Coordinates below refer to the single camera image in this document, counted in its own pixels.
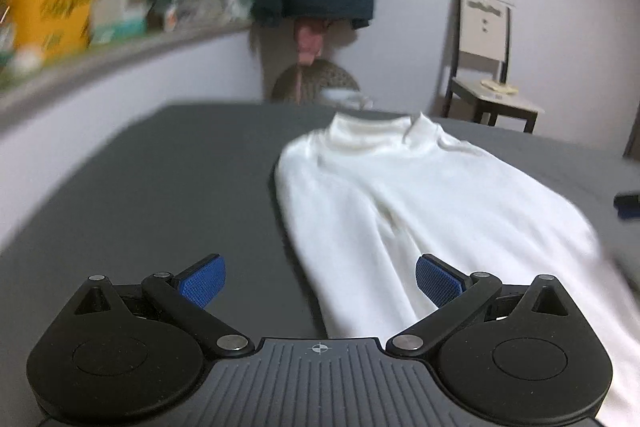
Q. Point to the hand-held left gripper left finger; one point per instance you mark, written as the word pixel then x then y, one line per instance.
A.
pixel 202 282

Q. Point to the beige chair with black frame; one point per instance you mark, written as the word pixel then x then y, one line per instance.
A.
pixel 482 32

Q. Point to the yellow item on chair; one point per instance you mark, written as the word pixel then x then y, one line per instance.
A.
pixel 500 86

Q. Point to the pink hanging cloth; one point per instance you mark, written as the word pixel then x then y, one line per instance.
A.
pixel 307 39

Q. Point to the white round object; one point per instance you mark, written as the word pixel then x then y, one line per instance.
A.
pixel 25 59

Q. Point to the white and teal tissue box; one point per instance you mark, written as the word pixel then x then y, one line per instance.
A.
pixel 117 14

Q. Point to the white and blue wrapper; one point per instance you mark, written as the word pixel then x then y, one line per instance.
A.
pixel 345 98

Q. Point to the grey studded balance cushion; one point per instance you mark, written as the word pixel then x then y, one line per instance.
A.
pixel 320 82

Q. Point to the yellow cardboard box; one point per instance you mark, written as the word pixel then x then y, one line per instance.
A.
pixel 55 17

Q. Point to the clear plastic storage box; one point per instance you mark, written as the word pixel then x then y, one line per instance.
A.
pixel 205 4

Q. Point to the white turtleneck shirt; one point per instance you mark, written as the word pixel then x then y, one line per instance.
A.
pixel 450 197

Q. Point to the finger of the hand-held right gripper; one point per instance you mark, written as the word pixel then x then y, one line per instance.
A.
pixel 627 207

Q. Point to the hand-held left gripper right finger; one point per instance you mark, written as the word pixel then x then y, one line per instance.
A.
pixel 440 282

